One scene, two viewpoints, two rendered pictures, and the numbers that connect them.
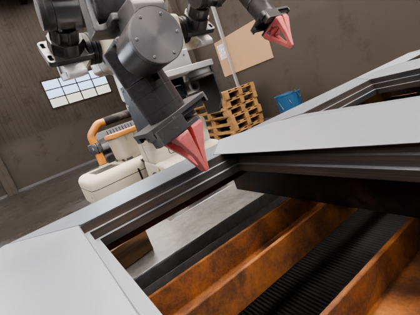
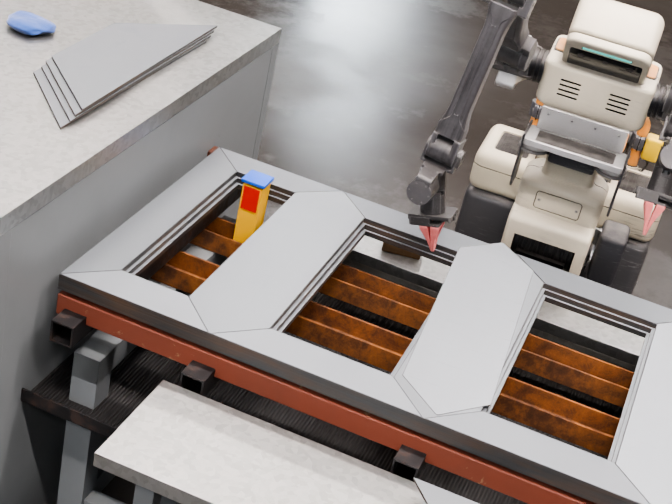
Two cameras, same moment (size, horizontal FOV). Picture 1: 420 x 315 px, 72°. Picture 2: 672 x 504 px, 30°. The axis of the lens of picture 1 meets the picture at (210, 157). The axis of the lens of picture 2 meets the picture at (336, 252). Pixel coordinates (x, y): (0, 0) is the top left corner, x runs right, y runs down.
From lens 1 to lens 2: 2.57 m
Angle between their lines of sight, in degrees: 44
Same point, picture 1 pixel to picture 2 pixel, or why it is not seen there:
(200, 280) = (390, 292)
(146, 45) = (411, 193)
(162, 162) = (517, 206)
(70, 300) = (325, 244)
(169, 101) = (428, 209)
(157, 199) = (403, 239)
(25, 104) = not seen: outside the picture
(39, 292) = (324, 233)
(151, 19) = (420, 186)
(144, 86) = not seen: hidden behind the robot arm
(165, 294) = (371, 279)
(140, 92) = not seen: hidden behind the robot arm
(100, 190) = (481, 167)
